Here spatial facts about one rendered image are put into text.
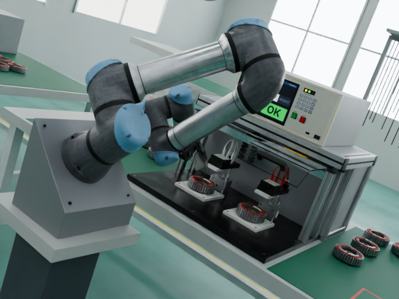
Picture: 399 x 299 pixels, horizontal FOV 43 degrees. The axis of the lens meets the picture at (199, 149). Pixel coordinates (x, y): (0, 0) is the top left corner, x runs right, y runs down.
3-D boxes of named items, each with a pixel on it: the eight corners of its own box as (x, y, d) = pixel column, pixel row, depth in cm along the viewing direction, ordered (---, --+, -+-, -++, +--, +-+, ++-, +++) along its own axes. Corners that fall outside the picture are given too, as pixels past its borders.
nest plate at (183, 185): (203, 202, 190) (204, 199, 190) (174, 184, 198) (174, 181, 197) (223, 198, 202) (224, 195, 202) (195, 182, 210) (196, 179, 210)
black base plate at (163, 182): (263, 264, 160) (266, 258, 159) (126, 178, 192) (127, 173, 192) (317, 239, 199) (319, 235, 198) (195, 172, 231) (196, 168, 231)
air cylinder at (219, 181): (222, 193, 208) (226, 181, 207) (208, 185, 212) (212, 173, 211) (228, 192, 212) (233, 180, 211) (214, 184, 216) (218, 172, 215)
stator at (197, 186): (203, 196, 192) (206, 187, 191) (181, 183, 198) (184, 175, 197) (218, 193, 202) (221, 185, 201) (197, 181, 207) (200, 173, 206)
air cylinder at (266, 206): (271, 220, 196) (275, 207, 194) (255, 211, 200) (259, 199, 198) (276, 219, 200) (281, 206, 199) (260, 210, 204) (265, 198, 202)
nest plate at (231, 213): (255, 232, 178) (256, 229, 177) (222, 213, 185) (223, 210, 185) (274, 226, 190) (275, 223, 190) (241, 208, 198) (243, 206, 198)
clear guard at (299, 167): (296, 187, 160) (303, 171, 159) (236, 157, 172) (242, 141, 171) (331, 181, 187) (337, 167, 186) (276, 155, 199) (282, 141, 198)
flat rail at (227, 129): (326, 181, 180) (329, 174, 180) (196, 118, 212) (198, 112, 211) (328, 181, 181) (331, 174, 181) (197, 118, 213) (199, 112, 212)
